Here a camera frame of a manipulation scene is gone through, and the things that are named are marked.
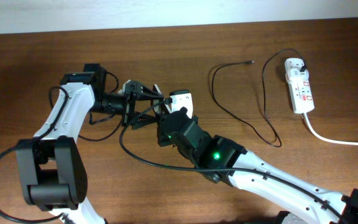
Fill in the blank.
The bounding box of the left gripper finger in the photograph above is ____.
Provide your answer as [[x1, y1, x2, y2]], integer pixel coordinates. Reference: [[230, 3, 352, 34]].
[[140, 85, 164, 100], [131, 114, 158, 129]]

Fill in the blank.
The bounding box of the white charger plug adapter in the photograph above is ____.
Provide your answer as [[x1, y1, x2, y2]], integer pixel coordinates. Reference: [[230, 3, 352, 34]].
[[286, 68, 309, 84]]

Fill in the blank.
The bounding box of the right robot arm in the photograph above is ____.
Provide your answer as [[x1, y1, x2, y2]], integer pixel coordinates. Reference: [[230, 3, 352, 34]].
[[158, 108, 358, 224]]

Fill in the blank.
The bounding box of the white power strip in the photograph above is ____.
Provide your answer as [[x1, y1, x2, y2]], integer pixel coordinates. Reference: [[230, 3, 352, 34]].
[[285, 58, 314, 114]]

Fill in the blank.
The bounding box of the black charger cable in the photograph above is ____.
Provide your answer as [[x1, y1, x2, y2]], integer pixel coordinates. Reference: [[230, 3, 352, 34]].
[[211, 48, 307, 148]]

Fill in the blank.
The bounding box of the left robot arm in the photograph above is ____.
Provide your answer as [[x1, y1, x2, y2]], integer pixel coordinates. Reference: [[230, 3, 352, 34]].
[[16, 63, 164, 223]]

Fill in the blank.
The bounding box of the white power strip cord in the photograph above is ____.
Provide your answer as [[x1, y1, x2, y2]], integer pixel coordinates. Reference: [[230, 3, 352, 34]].
[[301, 112, 358, 148]]

